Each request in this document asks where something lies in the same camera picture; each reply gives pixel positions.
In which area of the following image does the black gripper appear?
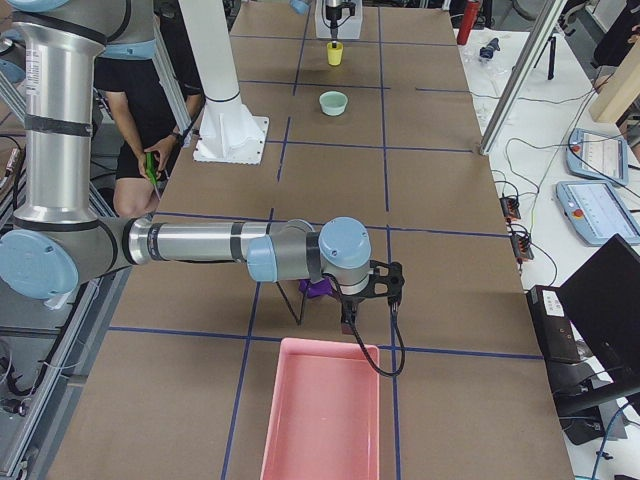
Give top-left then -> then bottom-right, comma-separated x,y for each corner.
340,260 -> 403,334

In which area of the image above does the purple microfiber cloth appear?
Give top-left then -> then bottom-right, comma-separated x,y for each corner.
298,279 -> 333,299

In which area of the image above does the yellow plastic cup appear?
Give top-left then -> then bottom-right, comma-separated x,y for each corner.
326,41 -> 343,67

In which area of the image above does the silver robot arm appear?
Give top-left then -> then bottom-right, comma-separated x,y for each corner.
1,1 -> 404,334

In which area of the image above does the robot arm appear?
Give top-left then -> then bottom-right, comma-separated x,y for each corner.
289,0 -> 363,41

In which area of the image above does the black computer box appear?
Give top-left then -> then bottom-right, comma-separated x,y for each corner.
526,285 -> 581,364

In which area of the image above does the translucent plastic bin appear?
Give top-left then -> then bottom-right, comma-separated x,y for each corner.
314,0 -> 363,40

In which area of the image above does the mint green bowl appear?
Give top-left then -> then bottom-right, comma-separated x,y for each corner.
319,91 -> 348,117

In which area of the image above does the pink plastic tray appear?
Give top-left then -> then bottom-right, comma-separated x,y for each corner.
261,338 -> 380,479

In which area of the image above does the red bottle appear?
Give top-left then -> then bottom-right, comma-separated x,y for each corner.
456,0 -> 480,46

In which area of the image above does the blue black tool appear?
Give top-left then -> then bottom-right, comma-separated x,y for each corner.
479,37 -> 500,61

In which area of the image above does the orange connector module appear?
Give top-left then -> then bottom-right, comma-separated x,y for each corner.
500,196 -> 521,222
510,231 -> 534,263

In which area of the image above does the seated person in black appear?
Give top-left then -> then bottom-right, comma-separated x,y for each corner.
94,1 -> 203,218

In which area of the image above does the black monitor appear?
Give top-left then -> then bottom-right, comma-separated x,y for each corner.
557,234 -> 639,374

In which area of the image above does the lower teach pendant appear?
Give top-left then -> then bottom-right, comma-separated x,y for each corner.
555,180 -> 639,246

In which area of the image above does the teach pendant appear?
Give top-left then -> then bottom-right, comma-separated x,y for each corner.
566,128 -> 629,186
555,180 -> 639,246

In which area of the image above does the upper teach pendant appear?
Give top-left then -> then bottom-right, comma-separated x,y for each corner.
566,128 -> 629,186

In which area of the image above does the wooden beam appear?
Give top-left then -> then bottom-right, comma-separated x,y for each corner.
589,50 -> 639,123

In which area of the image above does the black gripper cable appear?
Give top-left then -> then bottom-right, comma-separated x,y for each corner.
329,279 -> 405,378

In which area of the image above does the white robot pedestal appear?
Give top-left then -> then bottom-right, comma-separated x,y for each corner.
179,0 -> 269,165

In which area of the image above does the aluminium frame post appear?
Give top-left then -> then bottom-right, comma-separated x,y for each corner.
479,0 -> 566,155

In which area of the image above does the green handled screwdriver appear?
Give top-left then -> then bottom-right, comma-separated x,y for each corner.
145,152 -> 160,198

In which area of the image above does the aluminium side frame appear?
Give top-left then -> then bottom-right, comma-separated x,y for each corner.
1,270 -> 130,479

